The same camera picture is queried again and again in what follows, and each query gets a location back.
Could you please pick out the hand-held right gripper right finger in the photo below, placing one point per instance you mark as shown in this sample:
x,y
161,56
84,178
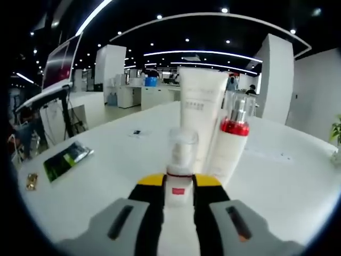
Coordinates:
x,y
210,226

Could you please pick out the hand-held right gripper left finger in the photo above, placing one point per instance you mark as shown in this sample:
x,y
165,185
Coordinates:
x,y
149,213

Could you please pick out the small white skincare bottle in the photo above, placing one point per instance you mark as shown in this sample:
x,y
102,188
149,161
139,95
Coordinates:
x,y
179,197

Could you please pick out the red-collared white skincare bottle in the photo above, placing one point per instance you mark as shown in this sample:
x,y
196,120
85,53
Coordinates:
x,y
229,154

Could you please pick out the white skincare tube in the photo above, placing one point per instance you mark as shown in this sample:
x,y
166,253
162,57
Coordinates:
x,y
199,112

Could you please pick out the gold foil sachet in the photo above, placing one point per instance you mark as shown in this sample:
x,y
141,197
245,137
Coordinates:
x,y
32,182

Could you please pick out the small black object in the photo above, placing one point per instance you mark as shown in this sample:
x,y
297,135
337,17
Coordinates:
x,y
137,132

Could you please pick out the green black packet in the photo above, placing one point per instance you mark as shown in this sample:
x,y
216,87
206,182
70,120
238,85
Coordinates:
x,y
68,160

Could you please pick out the long white counter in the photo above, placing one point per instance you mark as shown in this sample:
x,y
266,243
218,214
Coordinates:
x,y
152,96

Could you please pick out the blue bin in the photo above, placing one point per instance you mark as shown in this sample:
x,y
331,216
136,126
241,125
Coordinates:
x,y
151,81

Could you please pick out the white monitor stand table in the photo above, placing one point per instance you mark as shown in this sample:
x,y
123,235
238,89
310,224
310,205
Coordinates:
x,y
53,106

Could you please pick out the potted green plant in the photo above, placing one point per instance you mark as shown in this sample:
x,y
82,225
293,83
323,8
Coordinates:
x,y
336,130

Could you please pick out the ceiling air vent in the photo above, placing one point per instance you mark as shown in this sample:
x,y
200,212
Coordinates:
x,y
193,58

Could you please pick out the red-screen monitor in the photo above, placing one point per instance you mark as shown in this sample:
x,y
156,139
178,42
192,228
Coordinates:
x,y
60,64

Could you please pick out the curved ceiling light strip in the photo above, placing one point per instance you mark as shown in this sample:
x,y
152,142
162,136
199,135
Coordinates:
x,y
93,17

